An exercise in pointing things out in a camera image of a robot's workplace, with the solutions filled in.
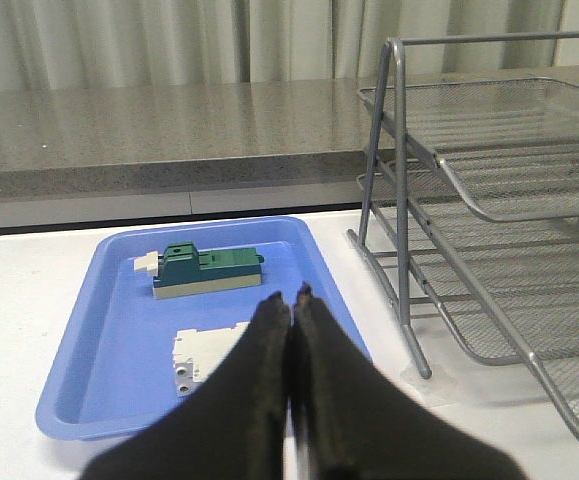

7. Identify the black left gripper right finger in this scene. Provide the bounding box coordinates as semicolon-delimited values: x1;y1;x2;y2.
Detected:
292;284;525;479

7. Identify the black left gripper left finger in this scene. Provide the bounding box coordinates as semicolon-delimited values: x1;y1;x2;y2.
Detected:
81;292;291;479

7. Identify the silver mesh tray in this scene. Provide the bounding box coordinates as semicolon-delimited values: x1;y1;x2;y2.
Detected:
363;149;579;457
379;78;579;223
356;177;579;369

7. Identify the blue plastic tray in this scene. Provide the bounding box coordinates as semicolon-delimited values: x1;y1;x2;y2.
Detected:
36;217;362;440

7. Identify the green electrical component block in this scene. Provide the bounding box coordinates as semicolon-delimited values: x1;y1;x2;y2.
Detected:
133;242;265;300

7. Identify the grey stone counter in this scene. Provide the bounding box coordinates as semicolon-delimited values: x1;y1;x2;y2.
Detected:
0;64;579;204

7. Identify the silver metal rack frame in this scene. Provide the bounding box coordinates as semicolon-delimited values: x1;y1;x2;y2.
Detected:
346;29;579;381

